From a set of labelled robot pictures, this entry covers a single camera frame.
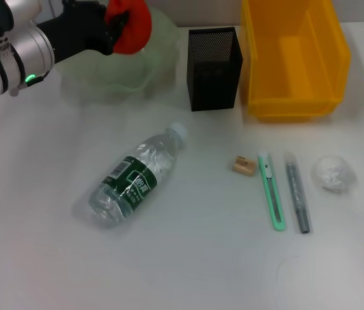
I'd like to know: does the clear green-label water bottle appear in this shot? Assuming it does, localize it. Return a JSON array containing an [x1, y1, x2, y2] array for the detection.
[[88, 121, 188, 229]]

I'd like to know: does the yellow plastic bin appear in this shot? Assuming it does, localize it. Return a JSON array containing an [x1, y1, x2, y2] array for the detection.
[[240, 0, 352, 123]]

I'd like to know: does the grey marker pen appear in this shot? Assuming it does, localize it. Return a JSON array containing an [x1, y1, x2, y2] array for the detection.
[[283, 152, 312, 234]]

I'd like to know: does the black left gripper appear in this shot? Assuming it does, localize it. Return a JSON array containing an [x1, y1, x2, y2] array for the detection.
[[36, 0, 132, 65]]

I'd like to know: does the pale green glass fruit plate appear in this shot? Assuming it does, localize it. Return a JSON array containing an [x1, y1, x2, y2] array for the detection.
[[57, 6, 180, 103]]

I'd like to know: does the red-orange toy orange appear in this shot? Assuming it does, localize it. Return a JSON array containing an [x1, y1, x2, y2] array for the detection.
[[104, 0, 153, 55]]

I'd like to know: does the black mesh pen holder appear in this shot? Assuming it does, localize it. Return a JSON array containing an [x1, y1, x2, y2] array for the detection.
[[187, 26, 244, 112]]

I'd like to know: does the mint green utility knife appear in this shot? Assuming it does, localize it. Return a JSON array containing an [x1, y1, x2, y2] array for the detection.
[[258, 149, 288, 232]]

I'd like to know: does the small beige eraser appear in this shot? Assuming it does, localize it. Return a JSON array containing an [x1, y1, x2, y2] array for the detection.
[[227, 155, 257, 177]]

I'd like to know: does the white paper ball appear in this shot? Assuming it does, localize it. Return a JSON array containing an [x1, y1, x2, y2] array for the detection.
[[312, 154, 358, 194]]

